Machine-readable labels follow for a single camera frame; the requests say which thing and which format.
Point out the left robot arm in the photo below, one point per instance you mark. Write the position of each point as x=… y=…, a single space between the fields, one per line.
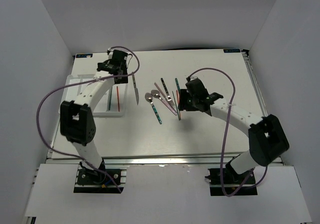
x=77 y=123

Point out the teal handled fork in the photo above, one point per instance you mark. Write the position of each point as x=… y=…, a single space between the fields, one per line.
x=177 y=84

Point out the right blue table label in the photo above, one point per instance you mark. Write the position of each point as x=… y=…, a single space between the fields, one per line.
x=231 y=50

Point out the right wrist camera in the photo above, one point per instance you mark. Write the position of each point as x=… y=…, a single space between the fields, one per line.
x=190 y=78

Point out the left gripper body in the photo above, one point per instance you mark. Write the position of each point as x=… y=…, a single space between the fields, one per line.
x=124 y=80

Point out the teal chopstick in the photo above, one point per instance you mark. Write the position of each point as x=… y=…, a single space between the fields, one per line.
x=109 y=99
x=176 y=106

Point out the blue table label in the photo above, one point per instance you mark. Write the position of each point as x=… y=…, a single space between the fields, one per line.
x=84 y=55
x=231 y=50

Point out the left blue table label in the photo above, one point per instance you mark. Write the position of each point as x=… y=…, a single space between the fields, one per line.
x=84 y=55

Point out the black handled table knife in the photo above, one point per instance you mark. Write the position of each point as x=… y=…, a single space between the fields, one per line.
x=136 y=92

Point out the teal handled spoon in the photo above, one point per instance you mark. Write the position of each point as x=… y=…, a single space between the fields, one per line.
x=149 y=98

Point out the black handled fork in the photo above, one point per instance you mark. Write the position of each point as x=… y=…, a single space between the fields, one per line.
x=168 y=97

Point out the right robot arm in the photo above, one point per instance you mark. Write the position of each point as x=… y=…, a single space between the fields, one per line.
x=266 y=137

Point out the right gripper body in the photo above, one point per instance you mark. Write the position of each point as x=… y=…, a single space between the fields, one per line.
x=187 y=102

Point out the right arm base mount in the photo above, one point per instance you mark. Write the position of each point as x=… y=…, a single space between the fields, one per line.
x=231 y=184

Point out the pink handled spoon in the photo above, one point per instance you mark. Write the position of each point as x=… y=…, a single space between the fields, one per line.
x=156 y=94

